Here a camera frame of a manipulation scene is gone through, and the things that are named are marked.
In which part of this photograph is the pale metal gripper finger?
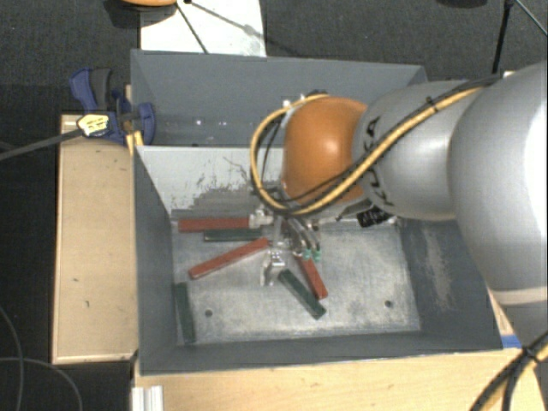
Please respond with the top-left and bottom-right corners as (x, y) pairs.
(260, 249), (288, 288)
(249, 210), (272, 231)

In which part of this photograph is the black cylinder on white bracket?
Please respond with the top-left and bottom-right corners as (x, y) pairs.
(336, 203), (399, 230)

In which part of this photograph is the grey metal bin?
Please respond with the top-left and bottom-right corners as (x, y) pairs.
(129, 48), (504, 376)

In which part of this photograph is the pale wood flat board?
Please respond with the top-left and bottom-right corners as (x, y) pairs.
(51, 113), (140, 366)

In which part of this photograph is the dark green flat block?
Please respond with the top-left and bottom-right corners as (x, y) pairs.
(277, 268), (328, 321)
(203, 228), (265, 243)
(172, 281), (199, 345)

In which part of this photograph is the red-brown flat block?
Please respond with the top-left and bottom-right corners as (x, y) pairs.
(177, 216), (253, 234)
(296, 254), (331, 301)
(188, 236), (271, 281)

